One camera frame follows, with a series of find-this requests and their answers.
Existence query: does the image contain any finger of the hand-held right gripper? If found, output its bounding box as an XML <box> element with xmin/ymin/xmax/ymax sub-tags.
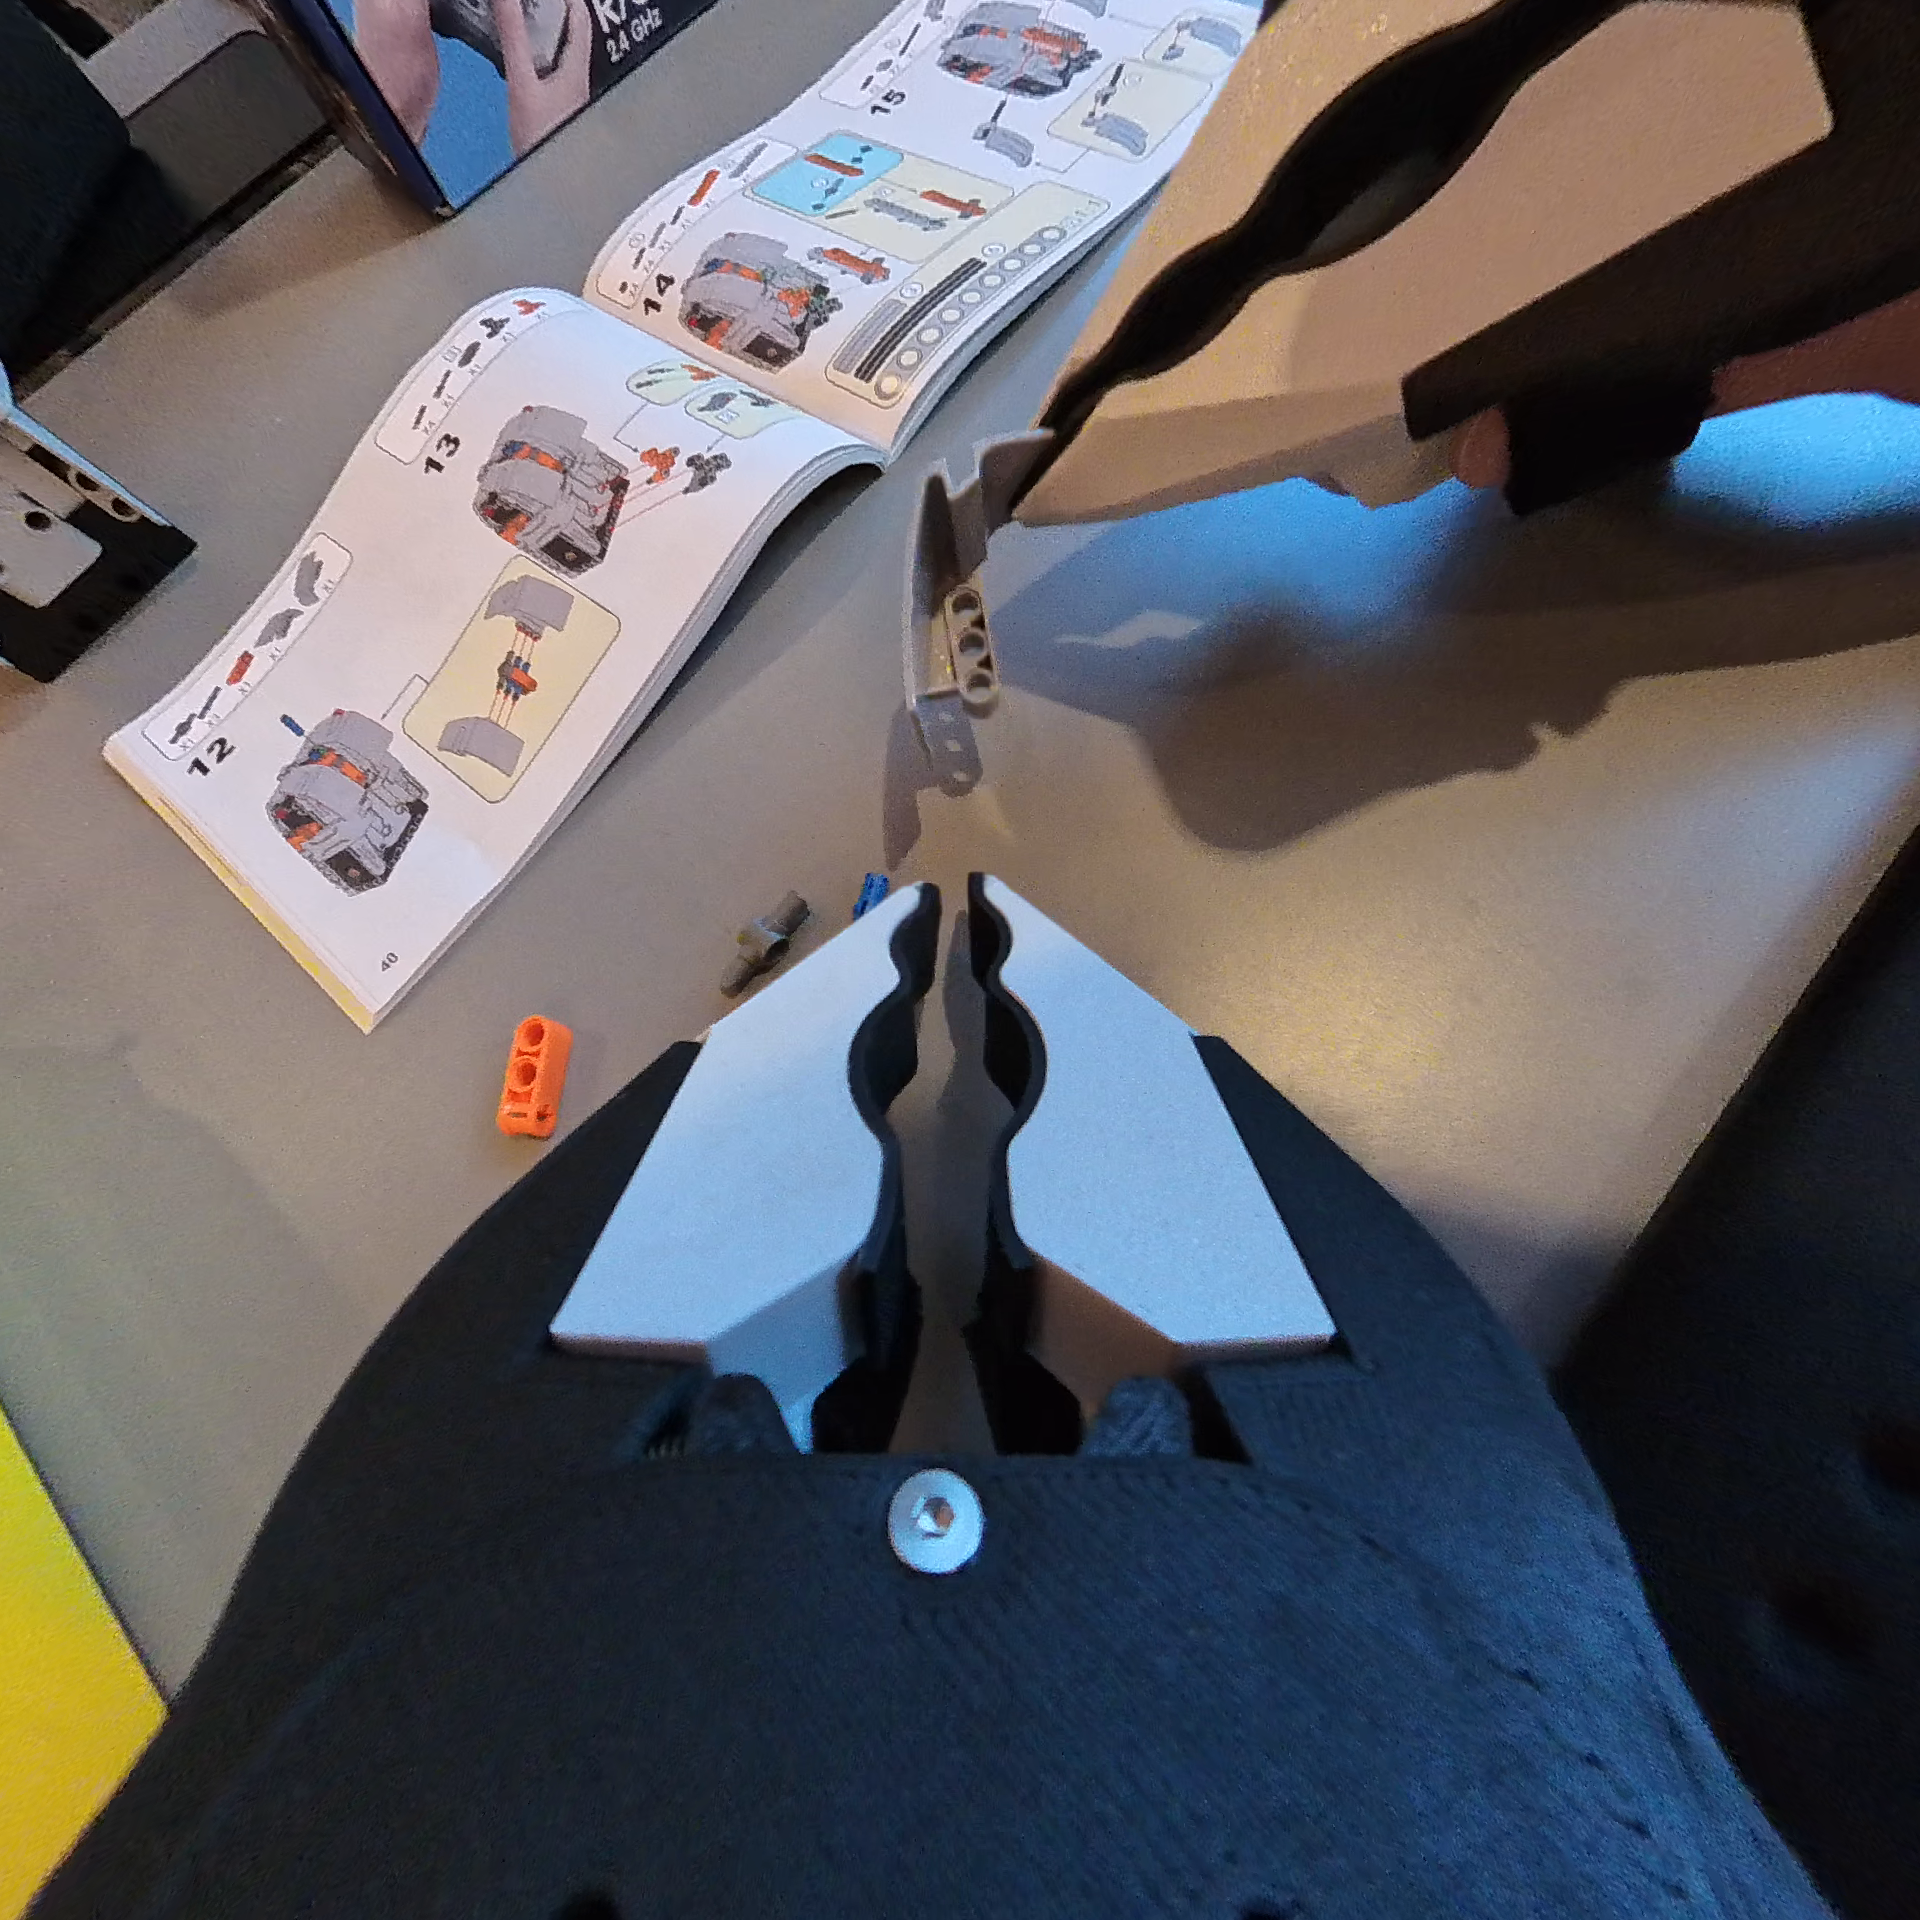
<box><xmin>1014</xmin><ymin>0</ymin><xmax>1840</xmax><ymax>527</ymax></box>
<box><xmin>1030</xmin><ymin>0</ymin><xmax>1628</xmax><ymax>445</ymax></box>

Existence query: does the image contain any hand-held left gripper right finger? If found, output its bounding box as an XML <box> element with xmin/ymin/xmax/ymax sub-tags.
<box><xmin>961</xmin><ymin>874</ymin><xmax>1341</xmax><ymax>1460</ymax></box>

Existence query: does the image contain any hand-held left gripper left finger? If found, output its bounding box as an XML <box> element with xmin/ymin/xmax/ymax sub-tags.
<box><xmin>548</xmin><ymin>883</ymin><xmax>944</xmax><ymax>1460</ymax></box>

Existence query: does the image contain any orange connector brick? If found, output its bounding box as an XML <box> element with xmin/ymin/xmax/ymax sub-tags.
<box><xmin>493</xmin><ymin>1014</ymin><xmax>576</xmax><ymax>1140</ymax></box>

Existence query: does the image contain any small grey axle pin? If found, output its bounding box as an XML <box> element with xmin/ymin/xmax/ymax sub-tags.
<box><xmin>714</xmin><ymin>891</ymin><xmax>813</xmax><ymax>999</ymax></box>

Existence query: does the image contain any grey curved panel brick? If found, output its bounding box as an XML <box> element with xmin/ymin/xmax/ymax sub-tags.
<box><xmin>900</xmin><ymin>429</ymin><xmax>1063</xmax><ymax>799</ymax></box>

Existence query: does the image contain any white instruction booklet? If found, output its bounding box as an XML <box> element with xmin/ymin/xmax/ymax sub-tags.
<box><xmin>105</xmin><ymin>0</ymin><xmax>1269</xmax><ymax>1038</ymax></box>

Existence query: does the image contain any yellow plastic bin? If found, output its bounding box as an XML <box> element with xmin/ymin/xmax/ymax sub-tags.
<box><xmin>0</xmin><ymin>1404</ymin><xmax>171</xmax><ymax>1920</ymax></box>

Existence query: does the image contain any partly built toy robot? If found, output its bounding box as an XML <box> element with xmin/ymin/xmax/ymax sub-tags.
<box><xmin>0</xmin><ymin>358</ymin><xmax>202</xmax><ymax>683</ymax></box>

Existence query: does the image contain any grey desk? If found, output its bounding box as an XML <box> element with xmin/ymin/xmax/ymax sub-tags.
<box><xmin>0</xmin><ymin>0</ymin><xmax>1920</xmax><ymax>1699</ymax></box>

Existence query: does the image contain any black dimpled pad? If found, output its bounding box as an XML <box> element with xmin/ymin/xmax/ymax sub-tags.
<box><xmin>1552</xmin><ymin>855</ymin><xmax>1920</xmax><ymax>1920</ymax></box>

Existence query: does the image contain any blue toy robot box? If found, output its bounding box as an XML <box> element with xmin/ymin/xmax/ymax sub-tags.
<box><xmin>279</xmin><ymin>0</ymin><xmax>728</xmax><ymax>218</ymax></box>

